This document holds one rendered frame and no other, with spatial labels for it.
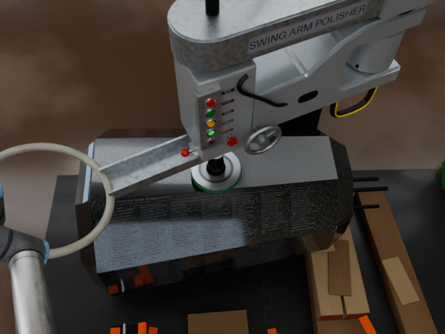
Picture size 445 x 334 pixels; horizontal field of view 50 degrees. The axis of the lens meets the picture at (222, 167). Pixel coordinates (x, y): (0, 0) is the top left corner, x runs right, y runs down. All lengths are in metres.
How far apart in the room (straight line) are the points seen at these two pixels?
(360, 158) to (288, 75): 1.63
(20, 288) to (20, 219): 1.84
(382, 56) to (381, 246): 1.27
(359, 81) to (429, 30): 2.33
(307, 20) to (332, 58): 0.26
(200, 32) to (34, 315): 0.82
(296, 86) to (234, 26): 0.41
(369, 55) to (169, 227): 1.07
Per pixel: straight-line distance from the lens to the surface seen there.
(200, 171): 2.03
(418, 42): 4.07
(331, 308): 2.51
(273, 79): 1.65
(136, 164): 1.87
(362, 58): 1.89
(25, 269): 1.34
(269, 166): 2.11
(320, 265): 2.57
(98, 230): 1.71
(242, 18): 1.40
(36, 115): 3.54
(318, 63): 1.68
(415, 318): 2.74
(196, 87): 1.44
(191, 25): 1.38
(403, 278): 2.78
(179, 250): 2.13
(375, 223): 2.88
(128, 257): 2.15
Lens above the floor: 2.58
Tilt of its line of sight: 58 degrees down
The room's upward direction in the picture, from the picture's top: straight up
